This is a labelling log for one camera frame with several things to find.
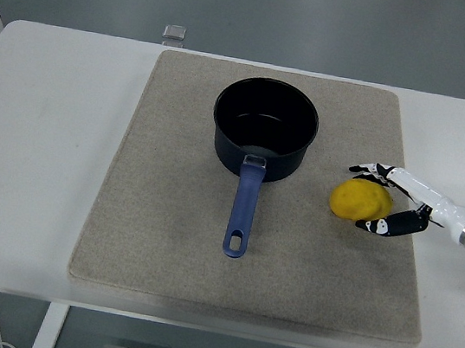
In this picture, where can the white-black robot hand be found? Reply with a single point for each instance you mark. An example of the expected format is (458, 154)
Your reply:
(430, 197)

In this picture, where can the yellow potato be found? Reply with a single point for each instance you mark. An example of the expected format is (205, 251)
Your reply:
(358, 199)

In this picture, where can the beige fabric mat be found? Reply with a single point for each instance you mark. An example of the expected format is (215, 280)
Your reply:
(173, 217)

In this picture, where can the small metal floor plate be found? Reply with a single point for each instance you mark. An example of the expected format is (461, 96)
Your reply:
(175, 32)

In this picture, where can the white table leg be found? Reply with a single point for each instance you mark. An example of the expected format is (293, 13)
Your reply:
(48, 330)

